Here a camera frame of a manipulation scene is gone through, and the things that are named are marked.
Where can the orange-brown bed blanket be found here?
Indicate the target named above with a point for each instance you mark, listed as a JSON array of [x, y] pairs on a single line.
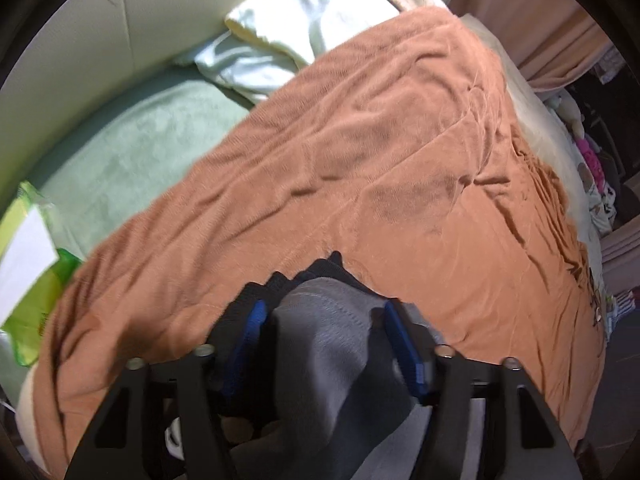
[[401, 150]]

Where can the grey t-shirt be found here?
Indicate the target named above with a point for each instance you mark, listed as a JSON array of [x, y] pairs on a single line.
[[343, 408]]

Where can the green tissue pack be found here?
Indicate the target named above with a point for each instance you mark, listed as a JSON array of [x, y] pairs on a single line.
[[38, 258]]

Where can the pink fluffy cloth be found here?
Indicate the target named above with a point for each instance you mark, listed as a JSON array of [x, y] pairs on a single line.
[[593, 163]]

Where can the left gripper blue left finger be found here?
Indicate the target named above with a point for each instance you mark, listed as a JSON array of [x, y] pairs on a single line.
[[165, 420]]

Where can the pink left curtain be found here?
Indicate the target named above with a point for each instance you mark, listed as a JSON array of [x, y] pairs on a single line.
[[551, 42]]

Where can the white pillow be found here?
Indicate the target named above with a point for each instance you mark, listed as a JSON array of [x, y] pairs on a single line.
[[267, 42]]

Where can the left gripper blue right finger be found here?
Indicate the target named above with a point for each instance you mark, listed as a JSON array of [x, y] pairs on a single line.
[[487, 419]]

